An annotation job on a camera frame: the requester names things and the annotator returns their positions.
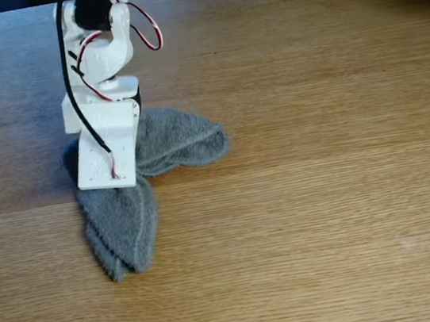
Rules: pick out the grey terry cleaning cloth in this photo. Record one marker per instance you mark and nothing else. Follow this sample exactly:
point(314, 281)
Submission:
point(124, 226)

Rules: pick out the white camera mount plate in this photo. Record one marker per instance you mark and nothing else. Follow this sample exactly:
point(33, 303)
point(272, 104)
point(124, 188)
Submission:
point(113, 123)

